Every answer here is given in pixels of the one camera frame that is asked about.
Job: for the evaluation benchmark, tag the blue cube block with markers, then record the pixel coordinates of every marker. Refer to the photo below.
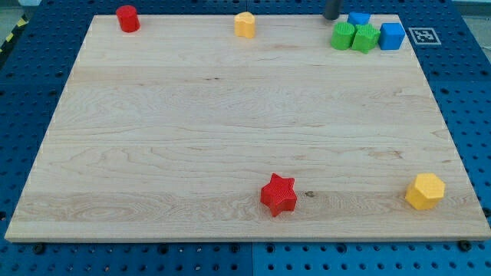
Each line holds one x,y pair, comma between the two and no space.
392,36

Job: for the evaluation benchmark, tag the green cylinder block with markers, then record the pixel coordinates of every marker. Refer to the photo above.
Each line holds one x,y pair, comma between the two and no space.
342,35

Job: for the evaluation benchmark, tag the green star block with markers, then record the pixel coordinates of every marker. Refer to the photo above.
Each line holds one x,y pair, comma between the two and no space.
365,39

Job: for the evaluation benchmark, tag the black bolt front left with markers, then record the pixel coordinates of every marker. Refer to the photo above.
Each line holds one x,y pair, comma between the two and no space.
38,249

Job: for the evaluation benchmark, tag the blue crescent block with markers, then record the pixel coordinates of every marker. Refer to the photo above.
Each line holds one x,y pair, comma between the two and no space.
358,18

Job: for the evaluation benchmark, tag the red cylinder block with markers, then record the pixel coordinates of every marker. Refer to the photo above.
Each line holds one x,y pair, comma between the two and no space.
128,18

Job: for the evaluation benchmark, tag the yellow hexagon block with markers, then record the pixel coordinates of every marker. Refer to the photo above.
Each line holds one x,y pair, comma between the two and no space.
425,191

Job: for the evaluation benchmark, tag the black bolt front right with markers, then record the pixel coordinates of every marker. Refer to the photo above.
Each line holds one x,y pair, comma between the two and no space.
464,245

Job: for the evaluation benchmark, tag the white fiducial marker tag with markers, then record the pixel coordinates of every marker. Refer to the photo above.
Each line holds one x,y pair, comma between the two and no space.
424,36

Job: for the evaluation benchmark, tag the wooden board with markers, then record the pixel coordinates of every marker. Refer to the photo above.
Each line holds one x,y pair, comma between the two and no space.
169,133

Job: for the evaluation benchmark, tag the yellow heart block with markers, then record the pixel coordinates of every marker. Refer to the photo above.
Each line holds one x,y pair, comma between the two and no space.
244,25

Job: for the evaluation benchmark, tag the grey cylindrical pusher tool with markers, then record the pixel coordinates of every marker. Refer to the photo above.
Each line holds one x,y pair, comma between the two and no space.
332,9

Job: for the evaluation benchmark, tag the red star block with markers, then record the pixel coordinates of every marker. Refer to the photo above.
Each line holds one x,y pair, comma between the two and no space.
279,195

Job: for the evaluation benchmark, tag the black bolt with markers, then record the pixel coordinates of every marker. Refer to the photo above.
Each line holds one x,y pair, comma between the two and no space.
464,245
38,249

